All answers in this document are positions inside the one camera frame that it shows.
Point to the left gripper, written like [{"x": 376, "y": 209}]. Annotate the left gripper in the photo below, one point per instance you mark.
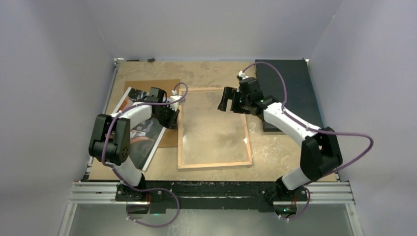
[{"x": 171, "y": 123}]

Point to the printed photo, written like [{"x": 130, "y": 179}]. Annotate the printed photo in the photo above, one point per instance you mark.
[{"x": 145, "y": 136}]

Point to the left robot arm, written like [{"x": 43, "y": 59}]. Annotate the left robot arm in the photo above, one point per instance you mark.
[{"x": 127, "y": 138}]

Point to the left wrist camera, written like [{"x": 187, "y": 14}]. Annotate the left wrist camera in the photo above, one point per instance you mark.
[{"x": 175, "y": 101}]

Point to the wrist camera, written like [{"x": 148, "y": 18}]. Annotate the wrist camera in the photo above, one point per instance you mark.
[
  {"x": 241, "y": 76},
  {"x": 175, "y": 101}
]

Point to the black foam mat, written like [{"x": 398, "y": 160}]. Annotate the black foam mat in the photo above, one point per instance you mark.
[{"x": 301, "y": 98}]

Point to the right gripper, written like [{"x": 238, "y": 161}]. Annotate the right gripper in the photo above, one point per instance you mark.
[{"x": 232, "y": 94}]

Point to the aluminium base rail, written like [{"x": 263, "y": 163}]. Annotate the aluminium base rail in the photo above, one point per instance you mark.
[{"x": 105, "y": 192}]

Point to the brown backing board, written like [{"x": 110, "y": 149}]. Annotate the brown backing board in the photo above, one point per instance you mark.
[{"x": 170, "y": 137}]

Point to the picture frame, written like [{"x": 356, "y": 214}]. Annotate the picture frame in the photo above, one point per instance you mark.
[{"x": 213, "y": 165}]

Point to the black mounting plate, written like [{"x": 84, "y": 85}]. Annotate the black mounting plate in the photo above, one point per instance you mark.
[{"x": 161, "y": 195}]

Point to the clear acrylic sheet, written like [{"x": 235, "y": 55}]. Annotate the clear acrylic sheet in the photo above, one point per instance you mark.
[{"x": 211, "y": 130}]

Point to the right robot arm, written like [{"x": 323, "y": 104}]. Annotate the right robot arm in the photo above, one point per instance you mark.
[{"x": 320, "y": 151}]

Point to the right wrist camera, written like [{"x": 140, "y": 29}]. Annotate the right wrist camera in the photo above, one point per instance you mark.
[{"x": 241, "y": 76}]

